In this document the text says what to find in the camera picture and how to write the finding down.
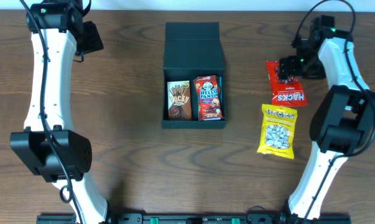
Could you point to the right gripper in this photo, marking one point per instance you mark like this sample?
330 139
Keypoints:
287 70

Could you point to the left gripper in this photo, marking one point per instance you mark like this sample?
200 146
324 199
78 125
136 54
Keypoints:
92 38

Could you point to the red Hacks candy bag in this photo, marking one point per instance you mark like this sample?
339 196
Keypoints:
288 92

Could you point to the yellow Hacks candy bag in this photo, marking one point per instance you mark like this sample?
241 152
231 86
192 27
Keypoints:
277 131

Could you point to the dark green gift box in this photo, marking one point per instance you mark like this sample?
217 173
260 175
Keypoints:
193 49

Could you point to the brown Pocky box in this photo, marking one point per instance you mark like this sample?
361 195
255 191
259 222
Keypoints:
179 100

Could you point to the red Hello Panda box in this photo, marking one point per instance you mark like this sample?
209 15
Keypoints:
209 104

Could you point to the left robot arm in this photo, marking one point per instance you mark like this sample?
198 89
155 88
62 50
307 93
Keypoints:
48 144

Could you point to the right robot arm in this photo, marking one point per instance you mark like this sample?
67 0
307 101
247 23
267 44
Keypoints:
344 124

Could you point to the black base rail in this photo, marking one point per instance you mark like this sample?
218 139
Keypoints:
254 218

